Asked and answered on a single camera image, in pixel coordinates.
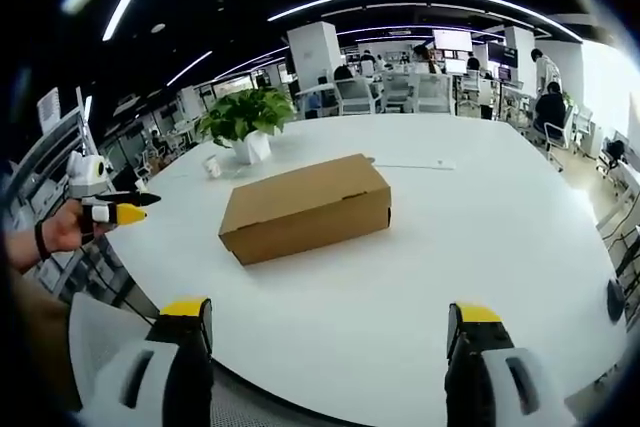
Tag black wristband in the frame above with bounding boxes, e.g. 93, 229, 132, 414
33, 220, 53, 262

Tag brown cardboard shoe box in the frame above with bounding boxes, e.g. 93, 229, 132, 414
218, 153, 393, 267

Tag black computer mouse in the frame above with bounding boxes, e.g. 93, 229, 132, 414
606, 278, 627, 323

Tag white mesh office chair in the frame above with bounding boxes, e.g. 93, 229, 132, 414
67, 291, 166, 413

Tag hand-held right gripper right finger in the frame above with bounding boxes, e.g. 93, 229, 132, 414
443, 301, 576, 427

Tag white pillar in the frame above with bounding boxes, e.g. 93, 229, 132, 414
286, 21, 343, 90

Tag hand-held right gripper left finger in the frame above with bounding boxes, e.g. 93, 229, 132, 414
78, 296, 215, 427

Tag wall monitor screen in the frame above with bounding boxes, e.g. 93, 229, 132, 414
432, 29, 473, 52

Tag green potted plant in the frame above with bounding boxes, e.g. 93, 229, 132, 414
195, 87, 298, 150

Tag person's left hand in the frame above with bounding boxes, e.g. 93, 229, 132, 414
41, 199, 117, 253

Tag white plant pot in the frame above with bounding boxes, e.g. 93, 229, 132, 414
230, 129, 273, 165

